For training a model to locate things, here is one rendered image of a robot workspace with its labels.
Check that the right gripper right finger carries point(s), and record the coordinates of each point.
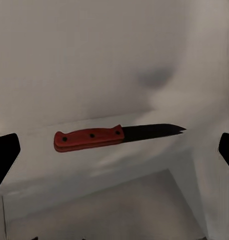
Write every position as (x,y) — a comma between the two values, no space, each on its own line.
(224,146)

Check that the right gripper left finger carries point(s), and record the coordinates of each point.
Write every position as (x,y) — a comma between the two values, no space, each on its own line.
(9,150)

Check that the parer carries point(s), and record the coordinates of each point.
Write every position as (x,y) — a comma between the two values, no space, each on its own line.
(92,136)

